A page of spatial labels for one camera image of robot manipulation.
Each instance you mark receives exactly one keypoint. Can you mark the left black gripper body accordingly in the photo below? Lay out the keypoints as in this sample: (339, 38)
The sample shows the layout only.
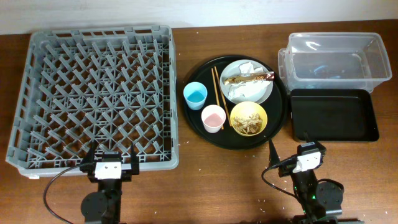
(126, 173)

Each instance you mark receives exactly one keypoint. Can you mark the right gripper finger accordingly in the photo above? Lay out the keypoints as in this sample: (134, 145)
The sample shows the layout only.
(273, 155)
(306, 136)

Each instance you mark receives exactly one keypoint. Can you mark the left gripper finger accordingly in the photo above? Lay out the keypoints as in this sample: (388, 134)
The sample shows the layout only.
(90, 155)
(134, 158)

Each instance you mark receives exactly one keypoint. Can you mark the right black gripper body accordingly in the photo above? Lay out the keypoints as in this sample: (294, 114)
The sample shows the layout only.
(287, 168)

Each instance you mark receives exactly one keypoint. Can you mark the peanut shells and rice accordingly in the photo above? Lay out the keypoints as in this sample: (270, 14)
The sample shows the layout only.
(249, 124)

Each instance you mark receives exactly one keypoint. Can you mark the yellow plastic bowl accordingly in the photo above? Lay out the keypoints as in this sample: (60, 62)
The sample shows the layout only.
(247, 108)

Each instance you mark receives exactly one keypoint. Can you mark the gold snack wrapper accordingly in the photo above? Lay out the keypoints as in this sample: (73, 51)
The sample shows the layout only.
(243, 78)

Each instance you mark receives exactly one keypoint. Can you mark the pink plastic cup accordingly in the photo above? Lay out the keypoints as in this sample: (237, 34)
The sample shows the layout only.
(213, 118)

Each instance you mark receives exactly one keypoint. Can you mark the blue plastic cup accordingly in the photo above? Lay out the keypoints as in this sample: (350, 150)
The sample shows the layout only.
(195, 94)

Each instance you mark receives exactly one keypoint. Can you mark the wooden chopstick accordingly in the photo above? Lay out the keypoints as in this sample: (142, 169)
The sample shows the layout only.
(222, 96)
(215, 87)

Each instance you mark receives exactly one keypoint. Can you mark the grey round plate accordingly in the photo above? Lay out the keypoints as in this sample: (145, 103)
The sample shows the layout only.
(264, 90)

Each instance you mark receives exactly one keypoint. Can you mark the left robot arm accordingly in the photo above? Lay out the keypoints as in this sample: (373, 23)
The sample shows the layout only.
(104, 205)

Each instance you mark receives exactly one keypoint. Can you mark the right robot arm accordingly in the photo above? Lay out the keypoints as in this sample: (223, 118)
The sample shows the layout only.
(320, 199)

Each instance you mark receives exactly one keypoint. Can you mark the black rectangular waste tray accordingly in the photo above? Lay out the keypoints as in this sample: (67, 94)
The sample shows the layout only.
(333, 115)

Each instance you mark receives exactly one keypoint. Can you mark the grey plastic dishwasher rack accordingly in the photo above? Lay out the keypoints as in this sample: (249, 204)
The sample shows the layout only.
(113, 87)

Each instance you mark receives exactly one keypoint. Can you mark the clear plastic waste bin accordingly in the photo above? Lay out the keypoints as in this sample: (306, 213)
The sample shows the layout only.
(334, 60)

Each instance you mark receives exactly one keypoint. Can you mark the round black serving tray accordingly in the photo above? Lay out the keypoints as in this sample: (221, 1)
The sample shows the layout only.
(276, 107)

